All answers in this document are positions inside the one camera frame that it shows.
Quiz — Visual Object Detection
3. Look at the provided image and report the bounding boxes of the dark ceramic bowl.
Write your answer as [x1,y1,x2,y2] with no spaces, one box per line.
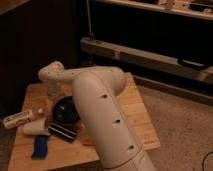
[52,96,80,124]

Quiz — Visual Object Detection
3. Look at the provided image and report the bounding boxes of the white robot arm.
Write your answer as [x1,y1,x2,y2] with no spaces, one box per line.
[38,61,156,171]

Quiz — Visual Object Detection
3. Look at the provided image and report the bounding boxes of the white paper cup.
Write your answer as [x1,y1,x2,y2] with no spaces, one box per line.
[23,118,50,136]

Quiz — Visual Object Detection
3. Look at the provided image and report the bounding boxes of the black striped box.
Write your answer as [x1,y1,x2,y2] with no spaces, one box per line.
[48,122,77,142]

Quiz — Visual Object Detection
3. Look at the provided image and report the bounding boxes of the white tube with label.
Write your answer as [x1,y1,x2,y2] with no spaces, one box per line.
[2,107,46,130]

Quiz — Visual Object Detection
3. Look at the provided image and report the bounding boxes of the blue sponge cloth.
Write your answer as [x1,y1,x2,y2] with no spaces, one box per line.
[31,135,48,159]

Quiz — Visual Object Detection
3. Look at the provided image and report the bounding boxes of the thin metal pole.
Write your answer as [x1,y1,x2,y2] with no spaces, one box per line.
[86,0,94,39]

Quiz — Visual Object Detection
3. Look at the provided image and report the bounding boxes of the wooden shelf with items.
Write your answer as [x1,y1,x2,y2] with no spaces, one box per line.
[95,0,213,21]

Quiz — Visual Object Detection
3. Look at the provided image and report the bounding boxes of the black handle loop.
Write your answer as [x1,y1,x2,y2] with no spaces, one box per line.
[177,59,209,70]

